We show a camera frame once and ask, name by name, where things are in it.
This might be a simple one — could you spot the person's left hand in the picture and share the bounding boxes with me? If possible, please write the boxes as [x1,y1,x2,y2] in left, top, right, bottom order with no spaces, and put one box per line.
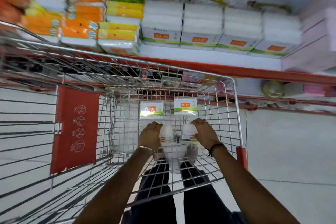
[138,122,164,151]

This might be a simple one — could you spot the person's right hand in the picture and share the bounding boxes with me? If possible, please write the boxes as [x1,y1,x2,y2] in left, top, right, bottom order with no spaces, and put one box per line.
[191,118,221,150]

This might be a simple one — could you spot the white cotton packet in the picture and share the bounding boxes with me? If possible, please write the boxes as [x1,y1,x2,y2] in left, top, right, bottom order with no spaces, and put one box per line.
[159,125,175,146]
[181,124,199,143]

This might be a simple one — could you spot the person's right forearm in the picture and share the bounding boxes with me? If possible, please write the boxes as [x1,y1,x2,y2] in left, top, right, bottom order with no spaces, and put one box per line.
[209,145,301,224]

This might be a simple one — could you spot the person's left forearm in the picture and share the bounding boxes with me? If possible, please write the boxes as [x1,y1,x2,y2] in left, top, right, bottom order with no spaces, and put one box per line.
[73,147,156,224]

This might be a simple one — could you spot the white green cotton bud box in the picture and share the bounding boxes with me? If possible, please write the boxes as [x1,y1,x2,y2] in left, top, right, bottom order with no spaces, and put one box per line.
[139,101,165,120]
[173,97,199,116]

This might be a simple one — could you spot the black wrist band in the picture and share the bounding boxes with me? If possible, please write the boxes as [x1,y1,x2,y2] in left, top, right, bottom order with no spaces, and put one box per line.
[208,143,228,157]

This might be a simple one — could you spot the person's right shoe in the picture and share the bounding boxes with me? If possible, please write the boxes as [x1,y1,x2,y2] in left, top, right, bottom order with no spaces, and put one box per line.
[185,144,199,166]

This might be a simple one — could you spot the row of small assorted items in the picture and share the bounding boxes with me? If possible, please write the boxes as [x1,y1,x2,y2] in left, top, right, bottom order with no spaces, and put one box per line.
[139,68,237,93]

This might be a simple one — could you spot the person's dark trousers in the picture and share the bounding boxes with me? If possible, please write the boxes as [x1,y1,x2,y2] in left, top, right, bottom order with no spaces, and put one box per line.
[122,159,247,224]

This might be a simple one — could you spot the red-edged store shelf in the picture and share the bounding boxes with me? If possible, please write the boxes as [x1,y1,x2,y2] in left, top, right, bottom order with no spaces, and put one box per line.
[0,0,336,117]

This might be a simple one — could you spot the yellow round container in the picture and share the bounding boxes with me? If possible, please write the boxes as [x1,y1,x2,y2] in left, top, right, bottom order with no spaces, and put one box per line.
[262,80,285,98]

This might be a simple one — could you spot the red plastic cart seat flap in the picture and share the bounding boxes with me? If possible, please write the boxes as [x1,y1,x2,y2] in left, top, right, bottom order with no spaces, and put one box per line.
[50,86,101,175]

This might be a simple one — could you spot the row of white cotton packs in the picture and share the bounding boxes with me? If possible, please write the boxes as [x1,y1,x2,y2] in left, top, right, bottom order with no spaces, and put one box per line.
[141,0,303,59]

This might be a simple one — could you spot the stack of yellow-topped packets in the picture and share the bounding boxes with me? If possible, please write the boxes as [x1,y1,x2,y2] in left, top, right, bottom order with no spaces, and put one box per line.
[98,0,144,56]

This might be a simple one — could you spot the pink packet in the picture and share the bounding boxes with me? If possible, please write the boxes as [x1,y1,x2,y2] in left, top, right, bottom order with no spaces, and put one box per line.
[303,83,336,97]

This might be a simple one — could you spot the stack of orange packets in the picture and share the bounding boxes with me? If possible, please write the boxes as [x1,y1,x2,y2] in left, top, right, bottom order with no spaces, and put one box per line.
[18,0,107,53]

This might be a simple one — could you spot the stack of pink packets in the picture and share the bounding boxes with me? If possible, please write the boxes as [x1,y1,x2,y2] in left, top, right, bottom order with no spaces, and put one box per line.
[280,0,336,75]

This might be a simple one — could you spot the red cart handle end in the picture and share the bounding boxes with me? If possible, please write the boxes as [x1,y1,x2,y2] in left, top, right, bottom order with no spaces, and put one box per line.
[236,147,249,171]

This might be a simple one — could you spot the metal wire shopping cart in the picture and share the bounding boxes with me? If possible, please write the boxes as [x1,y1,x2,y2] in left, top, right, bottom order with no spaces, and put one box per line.
[0,20,249,224]

